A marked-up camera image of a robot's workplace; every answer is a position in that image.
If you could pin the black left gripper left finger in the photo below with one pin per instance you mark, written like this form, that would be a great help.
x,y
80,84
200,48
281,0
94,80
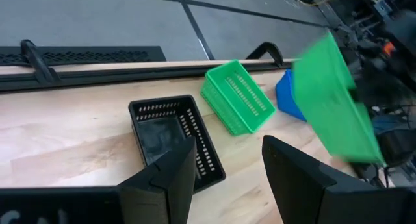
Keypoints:
x,y
169,185

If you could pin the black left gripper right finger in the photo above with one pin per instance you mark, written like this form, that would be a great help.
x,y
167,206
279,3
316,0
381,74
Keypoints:
x,y
292,178

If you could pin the green plastic slotted basket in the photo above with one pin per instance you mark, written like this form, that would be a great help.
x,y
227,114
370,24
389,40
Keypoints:
x,y
331,104
240,97

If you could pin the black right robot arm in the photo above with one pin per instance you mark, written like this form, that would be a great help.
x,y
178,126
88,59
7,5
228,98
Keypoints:
x,y
386,84

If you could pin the black plastic slotted basket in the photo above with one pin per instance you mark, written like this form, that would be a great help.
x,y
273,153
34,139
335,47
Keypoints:
x,y
162,136

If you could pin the blue plastic slotted basket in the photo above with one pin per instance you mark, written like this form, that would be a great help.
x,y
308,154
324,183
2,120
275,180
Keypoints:
x,y
286,97

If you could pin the black table clamp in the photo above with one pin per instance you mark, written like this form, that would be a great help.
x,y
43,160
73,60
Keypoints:
x,y
35,61
271,48

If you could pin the black perforated floor grate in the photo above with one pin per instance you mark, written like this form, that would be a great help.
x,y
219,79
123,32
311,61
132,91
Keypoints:
x,y
97,56

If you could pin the orange connector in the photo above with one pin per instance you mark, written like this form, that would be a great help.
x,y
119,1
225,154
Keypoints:
x,y
388,48

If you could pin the black table edge rail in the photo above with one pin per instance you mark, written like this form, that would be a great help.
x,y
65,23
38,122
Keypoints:
x,y
97,76

